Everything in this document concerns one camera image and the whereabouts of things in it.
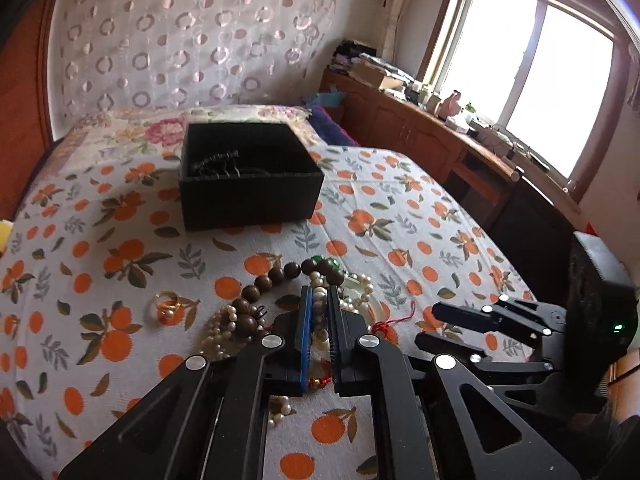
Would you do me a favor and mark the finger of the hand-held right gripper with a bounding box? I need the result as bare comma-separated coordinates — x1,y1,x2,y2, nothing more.
432,294,568,343
415,332,565,403

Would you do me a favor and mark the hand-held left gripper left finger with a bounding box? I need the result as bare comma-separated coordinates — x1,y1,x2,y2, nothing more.
57,285,316,480

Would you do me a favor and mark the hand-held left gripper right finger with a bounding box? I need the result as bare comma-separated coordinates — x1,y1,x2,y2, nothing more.
327,285,583,480

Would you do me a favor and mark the red cord pendant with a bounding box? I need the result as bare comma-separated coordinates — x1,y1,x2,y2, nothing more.
367,302,418,342

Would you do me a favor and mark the brown wooden bead bracelet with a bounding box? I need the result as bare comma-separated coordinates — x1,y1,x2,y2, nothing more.
231,259,307,343

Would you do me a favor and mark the white pearl necklace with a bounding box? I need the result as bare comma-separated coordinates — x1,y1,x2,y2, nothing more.
200,270,375,431

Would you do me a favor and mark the gold ring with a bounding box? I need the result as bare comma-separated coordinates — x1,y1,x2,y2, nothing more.
152,291,184,317

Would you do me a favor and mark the black jewelry box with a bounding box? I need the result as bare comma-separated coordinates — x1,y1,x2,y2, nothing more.
177,121,325,232

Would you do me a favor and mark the dark wooden chair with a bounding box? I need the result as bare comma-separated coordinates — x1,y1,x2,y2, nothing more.
487,169,577,306

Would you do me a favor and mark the orange print bedsheet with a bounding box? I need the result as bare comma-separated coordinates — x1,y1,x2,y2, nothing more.
0,145,546,480

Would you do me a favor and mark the wooden cabinet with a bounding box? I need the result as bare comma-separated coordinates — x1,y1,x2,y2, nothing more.
320,67,526,231

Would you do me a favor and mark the pink figurine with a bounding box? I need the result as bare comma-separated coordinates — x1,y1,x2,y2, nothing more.
437,90,464,117

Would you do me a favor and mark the dark blue blanket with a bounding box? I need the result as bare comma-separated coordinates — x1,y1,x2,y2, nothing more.
305,92,362,147

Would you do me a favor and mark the floral quilt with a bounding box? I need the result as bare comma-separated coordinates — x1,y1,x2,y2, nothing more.
60,105,321,162

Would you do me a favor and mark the window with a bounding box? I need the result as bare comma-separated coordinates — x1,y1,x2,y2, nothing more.
420,0,636,202

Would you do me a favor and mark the cardboard box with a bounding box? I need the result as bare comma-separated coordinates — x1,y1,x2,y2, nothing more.
350,62,402,89

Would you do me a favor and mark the pile of papers and clothes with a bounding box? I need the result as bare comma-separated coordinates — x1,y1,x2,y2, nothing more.
332,39,422,93

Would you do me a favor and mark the circle pattern lace cloth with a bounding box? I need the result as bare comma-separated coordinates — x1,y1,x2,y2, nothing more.
47,0,346,136

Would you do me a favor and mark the pale window curtain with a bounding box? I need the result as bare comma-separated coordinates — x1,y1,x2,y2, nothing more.
380,0,427,67

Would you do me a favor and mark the wooden wardrobe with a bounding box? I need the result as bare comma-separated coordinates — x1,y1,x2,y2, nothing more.
0,0,66,222

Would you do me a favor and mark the dark metal bracelet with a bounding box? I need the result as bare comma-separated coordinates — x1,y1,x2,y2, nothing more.
187,149,242,179

